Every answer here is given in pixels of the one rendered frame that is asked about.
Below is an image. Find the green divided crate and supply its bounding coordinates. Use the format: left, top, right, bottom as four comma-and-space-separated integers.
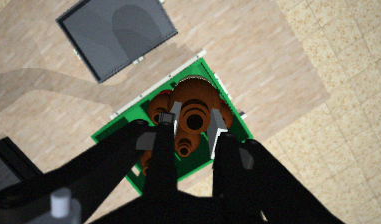
105, 57, 253, 183

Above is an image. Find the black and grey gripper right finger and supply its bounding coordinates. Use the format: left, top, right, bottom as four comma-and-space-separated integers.
207, 108, 346, 224

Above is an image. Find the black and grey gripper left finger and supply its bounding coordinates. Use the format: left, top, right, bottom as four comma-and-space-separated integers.
0, 101, 182, 224

